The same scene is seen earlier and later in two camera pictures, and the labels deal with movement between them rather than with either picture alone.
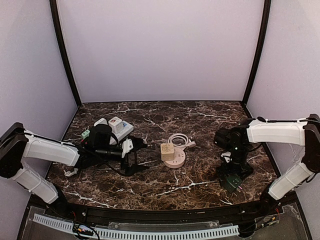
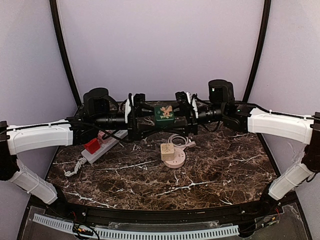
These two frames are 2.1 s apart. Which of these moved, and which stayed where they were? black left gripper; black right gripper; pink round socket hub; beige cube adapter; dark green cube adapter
Moved: black left gripper; dark green cube adapter; black right gripper
Stayed: beige cube adapter; pink round socket hub
